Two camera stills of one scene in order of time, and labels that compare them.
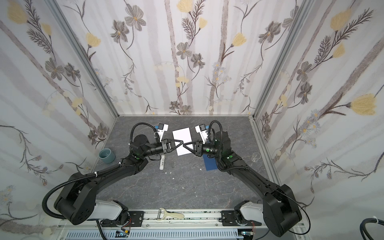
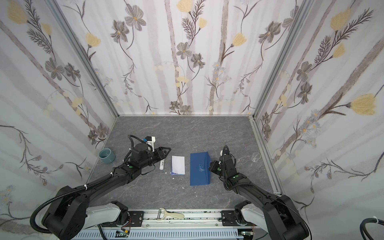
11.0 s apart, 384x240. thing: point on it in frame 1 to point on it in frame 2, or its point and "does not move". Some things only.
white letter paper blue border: [184, 135] to [178, 165]
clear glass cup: [255, 156] does not move
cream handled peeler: [162, 213] does not move
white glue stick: [162, 162] does not move
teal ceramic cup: [106, 155] does not move
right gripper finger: [197, 148] to [215, 167]
